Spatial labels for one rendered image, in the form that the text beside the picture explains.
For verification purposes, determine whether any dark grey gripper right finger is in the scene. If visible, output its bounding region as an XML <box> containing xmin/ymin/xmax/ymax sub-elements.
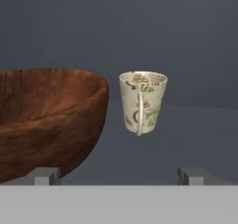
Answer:
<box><xmin>177</xmin><ymin>165</ymin><xmax>234</xmax><ymax>186</ymax></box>

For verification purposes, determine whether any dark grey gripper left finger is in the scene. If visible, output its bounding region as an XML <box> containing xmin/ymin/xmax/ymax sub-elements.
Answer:
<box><xmin>3</xmin><ymin>166</ymin><xmax>61</xmax><ymax>186</ymax></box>

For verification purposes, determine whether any brown wooden bowl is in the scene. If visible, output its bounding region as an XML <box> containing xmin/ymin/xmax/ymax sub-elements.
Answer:
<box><xmin>0</xmin><ymin>67</ymin><xmax>110</xmax><ymax>184</ymax></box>

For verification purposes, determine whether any white printed mug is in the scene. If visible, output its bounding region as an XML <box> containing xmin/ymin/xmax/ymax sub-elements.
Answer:
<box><xmin>118</xmin><ymin>71</ymin><xmax>168</xmax><ymax>138</ymax></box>

